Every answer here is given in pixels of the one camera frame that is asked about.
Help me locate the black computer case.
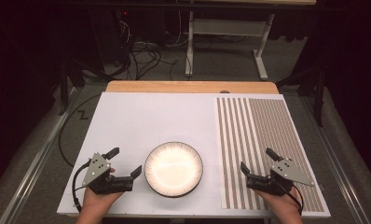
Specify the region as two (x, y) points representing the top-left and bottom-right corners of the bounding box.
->
(87, 8), (167, 64)

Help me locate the black stand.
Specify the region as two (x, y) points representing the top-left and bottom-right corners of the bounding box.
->
(58, 59), (86, 117)
(276, 68), (328, 128)

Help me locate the person's right hand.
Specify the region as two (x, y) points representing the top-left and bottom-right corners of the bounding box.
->
(254, 187), (304, 218)

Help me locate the white metal desk frame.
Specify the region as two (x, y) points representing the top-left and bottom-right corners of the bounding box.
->
(185, 10), (276, 81)

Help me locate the striped brown and white placemat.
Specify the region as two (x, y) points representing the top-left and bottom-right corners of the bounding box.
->
(216, 97), (326, 213)

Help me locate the metal floor rail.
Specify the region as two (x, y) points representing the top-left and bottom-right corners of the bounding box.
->
(300, 95), (371, 224)
(0, 87), (84, 224)

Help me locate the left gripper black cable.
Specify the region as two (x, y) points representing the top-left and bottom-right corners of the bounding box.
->
(71, 159), (92, 214)

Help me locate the white board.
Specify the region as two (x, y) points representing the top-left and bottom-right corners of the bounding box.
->
(57, 91), (332, 218)

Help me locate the wooden table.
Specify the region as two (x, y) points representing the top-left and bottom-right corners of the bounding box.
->
(105, 80), (280, 95)

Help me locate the tangle of floor cables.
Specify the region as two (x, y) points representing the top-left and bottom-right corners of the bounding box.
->
(117, 18), (179, 80)

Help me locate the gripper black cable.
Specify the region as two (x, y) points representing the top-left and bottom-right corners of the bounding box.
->
(276, 178), (305, 217)
(71, 159), (92, 214)

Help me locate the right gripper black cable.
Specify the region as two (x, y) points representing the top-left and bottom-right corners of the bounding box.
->
(276, 178), (305, 217)

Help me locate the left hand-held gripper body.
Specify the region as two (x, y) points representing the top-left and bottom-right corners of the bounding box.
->
(81, 152), (135, 196)

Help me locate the person's left hand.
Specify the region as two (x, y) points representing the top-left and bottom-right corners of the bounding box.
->
(80, 187), (125, 216)

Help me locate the long black floor cable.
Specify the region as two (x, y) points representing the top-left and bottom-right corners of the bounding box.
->
(58, 93), (102, 168)

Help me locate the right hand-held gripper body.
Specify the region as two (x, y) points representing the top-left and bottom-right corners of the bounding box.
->
(246, 159), (315, 197)

